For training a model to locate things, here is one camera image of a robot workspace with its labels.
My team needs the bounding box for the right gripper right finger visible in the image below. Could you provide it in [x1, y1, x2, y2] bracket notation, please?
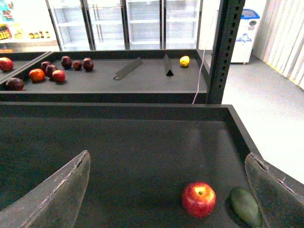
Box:
[245, 152, 304, 228]

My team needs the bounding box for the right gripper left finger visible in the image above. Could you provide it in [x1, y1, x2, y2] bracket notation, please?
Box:
[0, 150, 91, 228]

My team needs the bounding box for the red yellow apple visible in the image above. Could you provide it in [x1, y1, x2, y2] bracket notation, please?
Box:
[181, 181, 217, 219]

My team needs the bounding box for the dark red front apple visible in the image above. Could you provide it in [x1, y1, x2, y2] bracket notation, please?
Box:
[6, 77, 25, 91]

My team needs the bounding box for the orange red apple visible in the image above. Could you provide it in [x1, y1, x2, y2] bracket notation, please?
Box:
[29, 68, 45, 83]

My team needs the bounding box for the small dark red apple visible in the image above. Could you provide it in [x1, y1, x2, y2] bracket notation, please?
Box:
[73, 60, 82, 71]

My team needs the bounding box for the dark red right apple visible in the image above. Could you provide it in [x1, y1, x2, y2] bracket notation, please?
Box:
[82, 57, 94, 72]

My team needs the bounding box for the red apple neighbouring tray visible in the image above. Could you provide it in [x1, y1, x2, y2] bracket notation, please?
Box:
[0, 57, 14, 72]

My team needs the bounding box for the green avocado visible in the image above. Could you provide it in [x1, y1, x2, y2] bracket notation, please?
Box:
[228, 187, 263, 228]

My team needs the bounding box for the near black display tray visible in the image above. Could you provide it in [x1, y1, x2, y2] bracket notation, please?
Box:
[0, 102, 262, 228]

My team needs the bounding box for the black display tray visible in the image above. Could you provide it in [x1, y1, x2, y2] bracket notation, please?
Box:
[0, 102, 262, 228]
[0, 49, 208, 104]

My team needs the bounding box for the far black display tray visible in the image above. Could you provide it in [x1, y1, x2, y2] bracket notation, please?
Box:
[0, 49, 208, 104]

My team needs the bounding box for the flat black divider plate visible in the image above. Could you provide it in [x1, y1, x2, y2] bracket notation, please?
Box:
[114, 57, 143, 80]

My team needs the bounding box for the yellow lemon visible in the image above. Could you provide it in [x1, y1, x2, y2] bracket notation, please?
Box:
[180, 56, 190, 67]

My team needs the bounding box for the black triangular divider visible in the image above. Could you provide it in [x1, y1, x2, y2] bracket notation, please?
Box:
[163, 54, 174, 76]

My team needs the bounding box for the white chest freezer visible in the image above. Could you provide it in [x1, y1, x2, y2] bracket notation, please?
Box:
[231, 9, 260, 64]

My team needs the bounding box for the glass door refrigerator row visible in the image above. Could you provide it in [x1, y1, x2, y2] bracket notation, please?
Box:
[46, 0, 202, 51]

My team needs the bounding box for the shelf with sauce bottles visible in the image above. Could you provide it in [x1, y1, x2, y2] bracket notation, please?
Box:
[0, 0, 59, 53]

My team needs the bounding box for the white pink cable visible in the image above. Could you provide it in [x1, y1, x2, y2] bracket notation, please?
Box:
[192, 47, 207, 105]

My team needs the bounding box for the black perforated shelf post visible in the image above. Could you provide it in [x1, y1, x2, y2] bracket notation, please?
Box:
[206, 0, 245, 104]

